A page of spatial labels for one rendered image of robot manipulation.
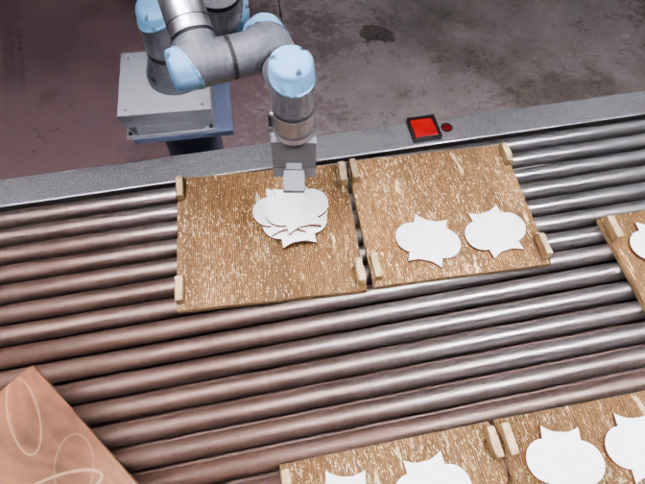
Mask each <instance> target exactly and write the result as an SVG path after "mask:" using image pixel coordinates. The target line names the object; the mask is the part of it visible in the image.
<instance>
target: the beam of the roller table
mask: <svg viewBox="0 0 645 484"><path fill-rule="evenodd" d="M642 118H645V90H643V91H637V92H629V93H622V94H615V95H609V96H602V97H594V98H587V99H581V100H574V101H567V102H559V103H553V104H546V105H539V106H532V107H525V108H518V109H505V110H499V111H491V112H484V113H477V114H471V115H464V116H456V117H449V118H443V119H436V120H437V122H438V125H439V127H440V130H441V132H442V139H440V140H433V141H426V142H420V143H414V142H413V139H412V137H411V135H410V132H409V129H408V127H407V124H401V125H394V126H387V127H380V128H373V129H366V130H360V131H352V132H345V133H333V134H326V135H318V136H317V139H316V166H319V165H326V164H332V163H338V161H344V162H346V161H348V160H349V159H350V158H355V160H359V159H366V158H372V157H384V156H391V155H398V154H405V153H412V152H418V151H424V150H431V149H438V148H444V147H451V146H458V145H465V144H471V143H477V142H484V141H491V140H497V139H504V138H511V137H518V136H524V135H530V134H537V133H550V132H556V131H563V130H570V129H577V128H582V127H589V126H596V125H603V124H609V123H616V122H623V121H630V120H635V119H642ZM443 123H449V124H450V125H451V126H452V128H453V129H452V131H451V132H444V131H443V130H442V129H441V124H443ZM268 170H274V169H273V156H272V146H271V142H270V143H263V144H256V145H249V146H242V147H235V148H228V149H221V150H214V151H207V152H200V153H194V154H186V155H179V156H172V157H160V158H152V159H145V160H139V161H132V162H125V163H117V164H111V165H104V166H97V167H90V168H83V169H76V170H69V171H62V172H56V173H48V174H41V175H34V176H28V177H21V178H13V179H6V180H0V212H2V211H9V210H16V209H22V208H29V207H36V206H48V205H54V204H61V203H68V202H75V201H81V200H88V199H95V198H102V197H107V196H114V195H121V194H128V193H134V192H141V191H148V190H155V189H160V188H167V187H174V186H176V176H183V177H184V178H193V177H203V176H214V175H224V174H236V173H247V172H257V171H268Z"/></svg>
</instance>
